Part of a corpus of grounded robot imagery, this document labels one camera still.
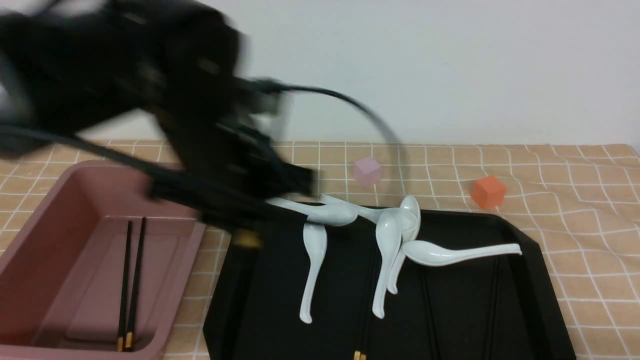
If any white ceramic spoon left vertical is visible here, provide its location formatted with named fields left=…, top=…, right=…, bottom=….
left=299, top=223, right=329, bottom=324

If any white ceramic spoon right horizontal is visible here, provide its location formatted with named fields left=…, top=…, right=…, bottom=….
left=402, top=240, right=522, bottom=267

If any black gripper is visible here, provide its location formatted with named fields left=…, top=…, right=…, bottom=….
left=156, top=75, right=318, bottom=218

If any black chopstick in bin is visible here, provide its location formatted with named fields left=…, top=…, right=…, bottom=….
left=123, top=217, right=147, bottom=353
left=117, top=220, right=133, bottom=353

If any black chopstick in bin right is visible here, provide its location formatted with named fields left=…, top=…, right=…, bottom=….
left=123, top=217, right=147, bottom=353

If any white ceramic spoon top middle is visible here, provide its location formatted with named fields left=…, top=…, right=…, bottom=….
left=318, top=194, right=386, bottom=224

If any orange cube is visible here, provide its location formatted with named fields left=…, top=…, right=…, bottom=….
left=471, top=176, right=507, bottom=209

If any black plastic tray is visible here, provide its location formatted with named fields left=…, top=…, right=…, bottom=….
left=203, top=209, right=577, bottom=360

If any white ceramic spoon vertical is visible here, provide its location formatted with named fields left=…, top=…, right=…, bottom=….
left=372, top=208, right=402, bottom=319
left=299, top=223, right=329, bottom=324

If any white ceramic spoon upright behind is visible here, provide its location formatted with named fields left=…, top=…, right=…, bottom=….
left=387, top=194, right=422, bottom=295

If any pink plastic bin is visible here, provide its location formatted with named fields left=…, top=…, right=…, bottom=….
left=0, top=161, right=205, bottom=360

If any black chopstick tray centre right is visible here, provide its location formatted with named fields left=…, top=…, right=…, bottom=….
left=420, top=268, right=441, bottom=360

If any black chopstick gold tip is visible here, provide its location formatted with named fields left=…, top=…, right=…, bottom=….
left=146, top=172, right=264, bottom=249

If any black cable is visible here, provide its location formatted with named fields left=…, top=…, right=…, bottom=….
left=260, top=82, right=408, bottom=196

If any checked orange tablecloth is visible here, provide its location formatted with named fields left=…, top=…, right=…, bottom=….
left=1, top=141, right=640, bottom=360

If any pink cube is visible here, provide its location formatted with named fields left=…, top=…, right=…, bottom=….
left=353, top=156, right=382, bottom=188

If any white ceramic spoon centre vertical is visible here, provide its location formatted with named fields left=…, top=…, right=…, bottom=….
left=372, top=208, right=402, bottom=319

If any white ceramic spoon far left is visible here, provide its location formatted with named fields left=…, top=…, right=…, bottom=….
left=266, top=197, right=358, bottom=227

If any black chopstick in bin left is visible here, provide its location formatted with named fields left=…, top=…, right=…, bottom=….
left=117, top=220, right=133, bottom=353

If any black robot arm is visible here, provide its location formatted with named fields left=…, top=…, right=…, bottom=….
left=1, top=0, right=317, bottom=221

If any black chopstick tray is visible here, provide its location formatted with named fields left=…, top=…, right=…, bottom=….
left=420, top=268, right=441, bottom=360
left=482, top=257, right=502, bottom=360

